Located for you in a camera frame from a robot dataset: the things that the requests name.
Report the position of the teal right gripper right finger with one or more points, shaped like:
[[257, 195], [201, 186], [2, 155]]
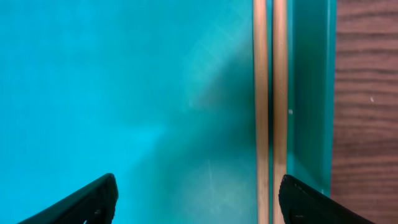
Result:
[[302, 204]]

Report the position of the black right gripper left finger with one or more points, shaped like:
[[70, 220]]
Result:
[[94, 203]]

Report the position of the wooden chopstick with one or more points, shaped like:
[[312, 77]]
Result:
[[280, 88], [261, 104]]

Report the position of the teal serving tray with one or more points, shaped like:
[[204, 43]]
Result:
[[159, 93]]

